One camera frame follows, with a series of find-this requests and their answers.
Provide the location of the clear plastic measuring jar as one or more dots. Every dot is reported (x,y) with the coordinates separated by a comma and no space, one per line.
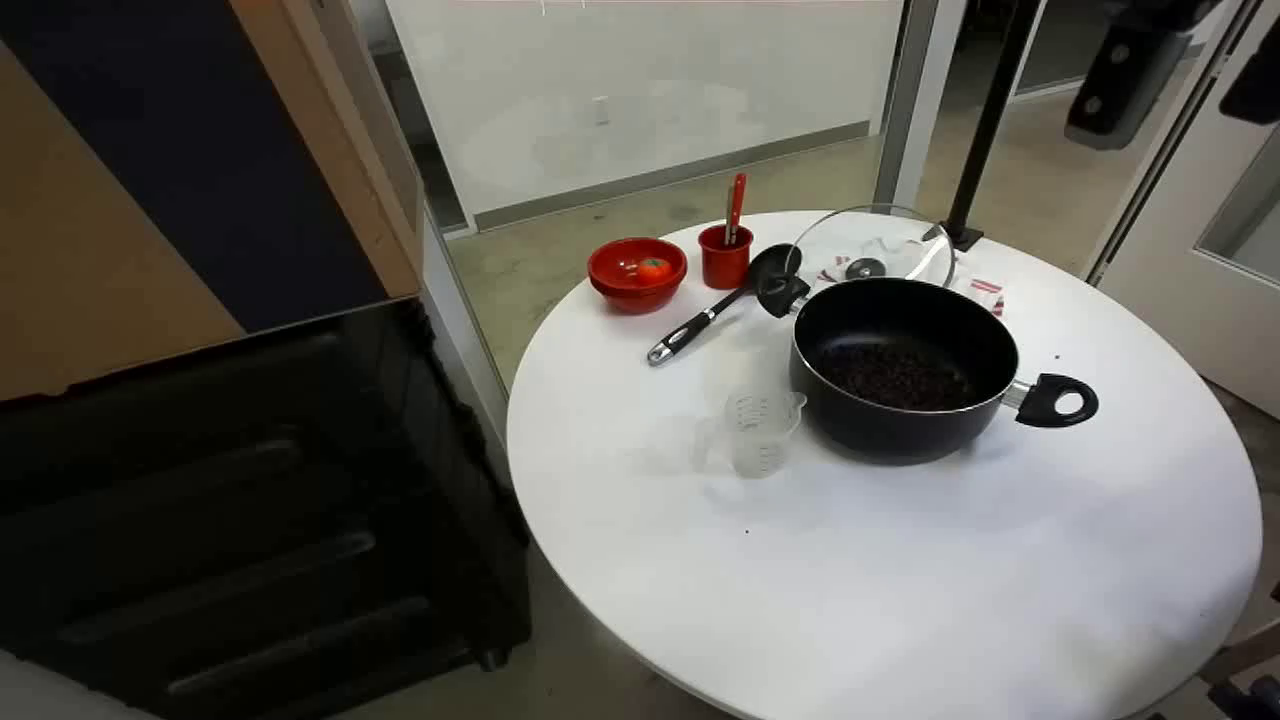
(763,435)

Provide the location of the red bowl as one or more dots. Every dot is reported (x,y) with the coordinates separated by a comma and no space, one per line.
(637,273)

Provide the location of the red cup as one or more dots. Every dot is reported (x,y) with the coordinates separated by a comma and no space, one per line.
(726,261)

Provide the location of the black ladle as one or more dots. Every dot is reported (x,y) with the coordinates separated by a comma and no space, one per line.
(772,267)

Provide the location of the red plastic spoon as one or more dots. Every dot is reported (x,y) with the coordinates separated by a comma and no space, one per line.
(734,203)

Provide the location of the black cooking pot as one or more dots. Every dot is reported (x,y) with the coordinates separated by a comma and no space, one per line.
(855,422)

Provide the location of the glass pot lid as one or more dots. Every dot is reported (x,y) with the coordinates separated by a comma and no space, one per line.
(866,267)

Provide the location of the white cloth with red stripes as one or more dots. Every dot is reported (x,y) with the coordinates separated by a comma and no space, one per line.
(987,291)

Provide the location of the brown wooden cabinet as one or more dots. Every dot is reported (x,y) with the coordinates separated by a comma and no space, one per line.
(161,160)

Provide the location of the black camera stand pole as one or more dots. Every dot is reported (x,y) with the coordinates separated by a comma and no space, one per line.
(992,105)

